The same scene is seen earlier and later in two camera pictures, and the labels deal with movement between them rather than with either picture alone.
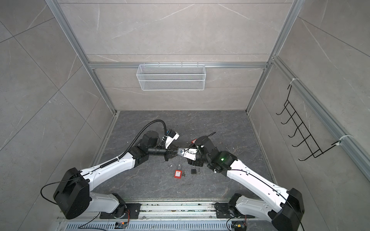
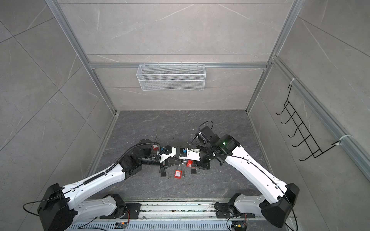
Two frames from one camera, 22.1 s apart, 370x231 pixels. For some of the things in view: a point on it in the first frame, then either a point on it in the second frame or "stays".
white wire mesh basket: (171, 77) stays
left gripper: (171, 152) -> (175, 161)
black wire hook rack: (310, 145) stays
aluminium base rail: (170, 215) stays
